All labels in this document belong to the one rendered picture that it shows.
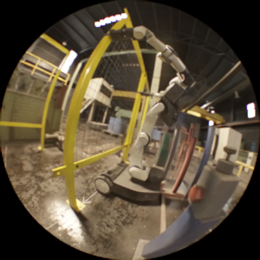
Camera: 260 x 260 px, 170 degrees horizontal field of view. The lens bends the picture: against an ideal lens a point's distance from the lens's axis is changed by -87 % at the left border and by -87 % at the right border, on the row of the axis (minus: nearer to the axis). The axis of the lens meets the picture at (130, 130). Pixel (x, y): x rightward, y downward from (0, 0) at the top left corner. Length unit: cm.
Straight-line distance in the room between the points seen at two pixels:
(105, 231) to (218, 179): 71
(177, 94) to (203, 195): 81
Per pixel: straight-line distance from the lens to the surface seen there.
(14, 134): 218
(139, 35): 64
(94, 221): 80
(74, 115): 47
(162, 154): 195
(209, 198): 25
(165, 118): 87
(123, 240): 76
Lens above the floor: 72
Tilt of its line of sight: 2 degrees down
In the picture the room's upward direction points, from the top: 13 degrees clockwise
